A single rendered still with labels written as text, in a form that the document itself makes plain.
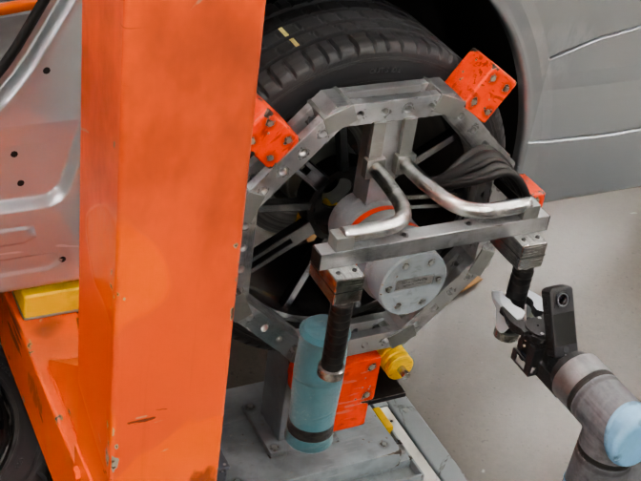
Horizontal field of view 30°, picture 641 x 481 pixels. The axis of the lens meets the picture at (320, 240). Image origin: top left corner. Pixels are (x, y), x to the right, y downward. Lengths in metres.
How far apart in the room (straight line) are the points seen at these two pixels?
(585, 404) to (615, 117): 0.79
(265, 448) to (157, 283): 1.13
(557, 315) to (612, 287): 1.74
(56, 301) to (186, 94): 0.85
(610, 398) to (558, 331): 0.15
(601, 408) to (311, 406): 0.52
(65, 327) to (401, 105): 0.69
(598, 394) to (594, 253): 1.96
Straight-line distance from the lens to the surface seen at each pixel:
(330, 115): 1.91
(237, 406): 2.64
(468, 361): 3.24
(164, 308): 1.49
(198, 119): 1.35
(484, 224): 1.94
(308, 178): 2.10
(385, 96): 1.96
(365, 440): 2.61
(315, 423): 2.13
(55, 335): 2.09
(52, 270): 2.07
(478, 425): 3.05
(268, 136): 1.88
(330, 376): 1.92
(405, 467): 2.69
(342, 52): 1.98
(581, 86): 2.39
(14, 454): 2.13
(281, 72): 1.96
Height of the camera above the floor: 2.00
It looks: 34 degrees down
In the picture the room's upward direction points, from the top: 8 degrees clockwise
